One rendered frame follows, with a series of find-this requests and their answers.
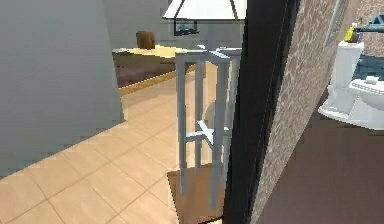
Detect yellow spray bottle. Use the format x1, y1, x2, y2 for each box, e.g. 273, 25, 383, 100
343, 21, 363, 44

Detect yellow top brown bed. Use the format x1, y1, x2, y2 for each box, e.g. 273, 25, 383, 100
111, 44, 198, 98

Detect grey tall side table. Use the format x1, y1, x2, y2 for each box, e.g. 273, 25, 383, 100
174, 45, 243, 212

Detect dark framed picture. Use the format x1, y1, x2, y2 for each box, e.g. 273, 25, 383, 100
173, 18, 200, 37

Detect brown box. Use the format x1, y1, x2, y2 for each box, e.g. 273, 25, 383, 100
135, 30, 156, 51

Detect brown floor mat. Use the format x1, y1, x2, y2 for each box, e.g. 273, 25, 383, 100
166, 165, 226, 224

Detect white lamp shade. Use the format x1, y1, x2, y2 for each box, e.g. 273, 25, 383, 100
162, 0, 248, 21

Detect white toilet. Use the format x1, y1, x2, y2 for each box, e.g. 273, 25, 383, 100
317, 40, 384, 131

